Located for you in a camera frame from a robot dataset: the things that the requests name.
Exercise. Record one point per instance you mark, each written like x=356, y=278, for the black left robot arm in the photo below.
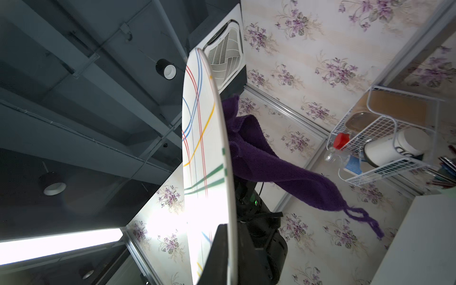
x=263, y=226

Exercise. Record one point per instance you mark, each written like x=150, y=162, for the purple microfibre cloth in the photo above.
x=254, y=160

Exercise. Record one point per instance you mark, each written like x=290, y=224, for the clear plastic bottle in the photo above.
x=346, y=162

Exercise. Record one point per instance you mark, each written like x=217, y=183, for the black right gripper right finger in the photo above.
x=250, y=268

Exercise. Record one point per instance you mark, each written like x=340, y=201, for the ceiling spot lamp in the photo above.
x=166, y=69

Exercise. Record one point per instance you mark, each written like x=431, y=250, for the white wire wall basket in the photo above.
x=388, y=132

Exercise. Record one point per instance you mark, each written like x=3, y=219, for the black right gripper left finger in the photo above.
x=215, y=271

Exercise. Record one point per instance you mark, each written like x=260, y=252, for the white plaid round plate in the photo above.
x=207, y=170

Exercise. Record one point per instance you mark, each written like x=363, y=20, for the red lidded jar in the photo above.
x=341, y=140

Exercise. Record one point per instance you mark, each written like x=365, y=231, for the white cylindrical mug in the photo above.
x=409, y=142

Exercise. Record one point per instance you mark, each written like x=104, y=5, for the brown cardboard box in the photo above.
x=376, y=103

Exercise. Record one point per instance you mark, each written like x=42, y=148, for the ceiling light strip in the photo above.
x=37, y=247

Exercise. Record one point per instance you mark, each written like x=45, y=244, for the ceiling air vent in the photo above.
x=220, y=37

